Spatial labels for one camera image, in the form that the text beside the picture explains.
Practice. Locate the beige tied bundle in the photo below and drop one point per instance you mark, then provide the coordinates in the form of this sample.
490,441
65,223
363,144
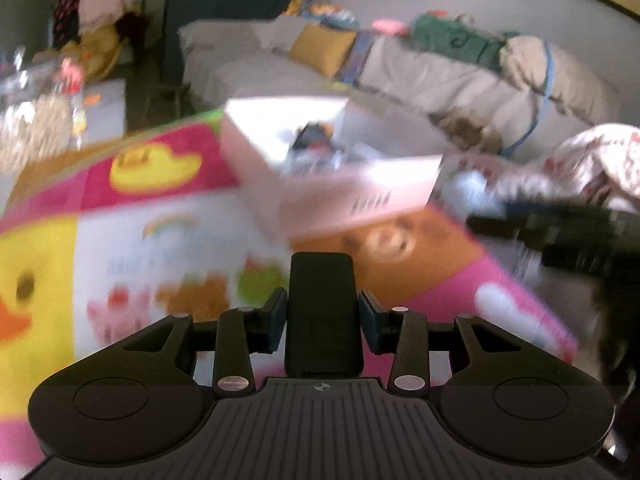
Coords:
545,75

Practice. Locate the yellow garment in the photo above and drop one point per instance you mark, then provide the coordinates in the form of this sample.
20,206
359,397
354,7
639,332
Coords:
100,50

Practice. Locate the wooden stool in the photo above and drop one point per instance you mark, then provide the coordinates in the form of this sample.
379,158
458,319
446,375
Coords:
165,100

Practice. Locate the yellow cushion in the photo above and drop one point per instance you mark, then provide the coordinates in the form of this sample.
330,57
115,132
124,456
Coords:
320,50

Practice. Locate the beige covered sofa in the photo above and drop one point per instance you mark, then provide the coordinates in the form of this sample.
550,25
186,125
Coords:
235,55

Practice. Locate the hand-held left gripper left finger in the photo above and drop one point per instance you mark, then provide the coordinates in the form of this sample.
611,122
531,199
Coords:
276,320

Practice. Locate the brown cardboard sheet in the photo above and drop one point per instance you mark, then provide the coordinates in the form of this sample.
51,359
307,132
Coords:
60,162

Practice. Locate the black power bank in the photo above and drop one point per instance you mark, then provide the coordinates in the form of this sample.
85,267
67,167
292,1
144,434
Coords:
322,310

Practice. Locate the green garment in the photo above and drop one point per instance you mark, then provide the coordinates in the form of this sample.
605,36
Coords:
460,40

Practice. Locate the cartoon duck play mat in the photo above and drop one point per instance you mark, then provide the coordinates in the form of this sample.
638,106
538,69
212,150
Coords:
150,240

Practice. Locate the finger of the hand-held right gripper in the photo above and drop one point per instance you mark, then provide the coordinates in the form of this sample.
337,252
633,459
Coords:
505,220

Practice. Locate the dark blue cabinet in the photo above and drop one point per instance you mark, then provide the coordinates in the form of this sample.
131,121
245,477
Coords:
200,20

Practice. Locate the pink garment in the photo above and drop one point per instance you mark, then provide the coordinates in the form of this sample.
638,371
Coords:
105,7

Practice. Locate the black floral bag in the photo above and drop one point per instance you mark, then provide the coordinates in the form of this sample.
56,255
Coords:
65,17

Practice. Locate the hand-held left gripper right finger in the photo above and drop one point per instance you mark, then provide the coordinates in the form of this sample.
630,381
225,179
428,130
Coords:
369,322

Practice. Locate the glass jar of nuts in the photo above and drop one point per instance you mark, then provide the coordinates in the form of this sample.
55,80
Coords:
35,120

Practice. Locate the pile of colourful toys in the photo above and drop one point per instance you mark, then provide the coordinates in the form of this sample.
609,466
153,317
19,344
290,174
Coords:
325,12

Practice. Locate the striped colourful cushion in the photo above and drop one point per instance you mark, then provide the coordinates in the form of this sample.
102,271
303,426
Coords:
355,57

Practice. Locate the floral blanket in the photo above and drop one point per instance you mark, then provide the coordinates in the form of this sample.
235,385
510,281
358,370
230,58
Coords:
600,165

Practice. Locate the pink plush item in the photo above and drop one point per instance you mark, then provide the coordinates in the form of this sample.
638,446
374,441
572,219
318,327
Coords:
389,26

